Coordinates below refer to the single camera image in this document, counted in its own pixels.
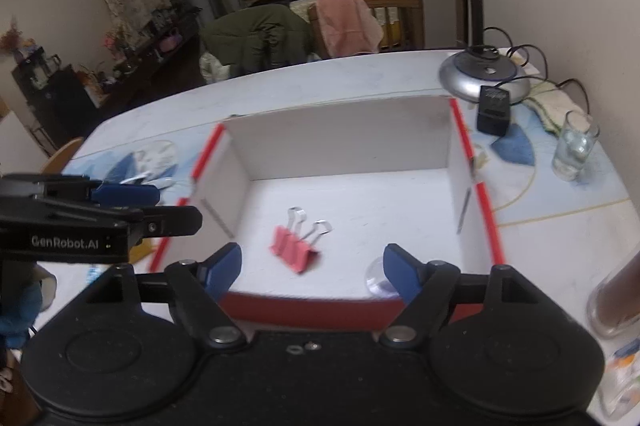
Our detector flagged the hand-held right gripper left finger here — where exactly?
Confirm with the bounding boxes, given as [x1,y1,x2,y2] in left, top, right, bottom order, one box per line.
[87,242,247,351]

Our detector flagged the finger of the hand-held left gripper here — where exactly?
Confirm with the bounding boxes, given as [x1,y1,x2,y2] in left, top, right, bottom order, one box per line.
[92,182,161,207]
[129,205,204,241]

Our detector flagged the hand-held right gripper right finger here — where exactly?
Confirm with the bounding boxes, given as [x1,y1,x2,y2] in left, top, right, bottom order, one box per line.
[380,243,549,351]

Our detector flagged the clear plastic ball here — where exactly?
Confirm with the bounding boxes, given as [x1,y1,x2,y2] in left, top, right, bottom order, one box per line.
[366,256,401,297]

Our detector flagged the pink binder clip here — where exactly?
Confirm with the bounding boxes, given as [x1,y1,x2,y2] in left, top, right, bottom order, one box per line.
[270,206,334,275]

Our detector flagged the red cardboard box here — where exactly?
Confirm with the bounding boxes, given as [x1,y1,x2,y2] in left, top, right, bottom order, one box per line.
[147,94,507,332]

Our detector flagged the person's left hand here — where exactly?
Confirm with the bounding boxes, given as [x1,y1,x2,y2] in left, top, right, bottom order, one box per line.
[0,278,43,349]

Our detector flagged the wooden dining chair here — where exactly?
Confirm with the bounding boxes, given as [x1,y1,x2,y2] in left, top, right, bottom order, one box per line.
[306,0,426,56]
[40,137,85,174]

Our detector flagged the black cabinet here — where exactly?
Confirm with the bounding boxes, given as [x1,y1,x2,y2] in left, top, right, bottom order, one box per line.
[11,63,98,157]

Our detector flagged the dark low cabinet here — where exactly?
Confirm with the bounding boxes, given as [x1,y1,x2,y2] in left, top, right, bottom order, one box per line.
[75,8,203,107]

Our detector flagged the white quilted jacket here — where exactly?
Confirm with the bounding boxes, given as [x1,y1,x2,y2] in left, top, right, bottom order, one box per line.
[199,53,232,86]

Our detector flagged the pink flower bouquet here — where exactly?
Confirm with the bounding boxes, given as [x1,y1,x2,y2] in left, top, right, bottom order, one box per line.
[102,28,126,56]

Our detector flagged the blue mountain print table mat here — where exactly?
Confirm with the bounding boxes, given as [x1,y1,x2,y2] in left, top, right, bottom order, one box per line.
[62,103,632,287]

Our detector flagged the black power adapter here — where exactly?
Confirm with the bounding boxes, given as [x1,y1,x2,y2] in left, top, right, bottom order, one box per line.
[476,86,512,137]

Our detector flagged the green jacket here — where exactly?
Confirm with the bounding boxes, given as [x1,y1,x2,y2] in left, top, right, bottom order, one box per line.
[200,3,313,79]

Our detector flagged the silver desk lamp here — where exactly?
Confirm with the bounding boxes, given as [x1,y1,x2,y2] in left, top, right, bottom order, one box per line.
[367,0,532,102]

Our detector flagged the clear drinking glass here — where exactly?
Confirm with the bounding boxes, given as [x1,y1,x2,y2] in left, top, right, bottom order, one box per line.
[551,111,601,181]

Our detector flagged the yellow white towel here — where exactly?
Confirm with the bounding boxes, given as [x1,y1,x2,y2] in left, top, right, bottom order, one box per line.
[522,78,593,137]

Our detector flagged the tall jar brown contents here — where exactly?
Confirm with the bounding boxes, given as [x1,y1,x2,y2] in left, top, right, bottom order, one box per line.
[586,251,640,339]

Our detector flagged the clear plastic bag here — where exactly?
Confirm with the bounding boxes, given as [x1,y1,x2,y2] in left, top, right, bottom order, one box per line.
[597,341,640,422]

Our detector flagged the pink cloth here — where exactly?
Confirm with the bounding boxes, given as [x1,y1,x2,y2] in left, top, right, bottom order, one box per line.
[315,0,383,59]

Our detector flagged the black lamp cable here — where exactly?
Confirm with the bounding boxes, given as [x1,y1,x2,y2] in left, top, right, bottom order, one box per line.
[482,26,592,117]

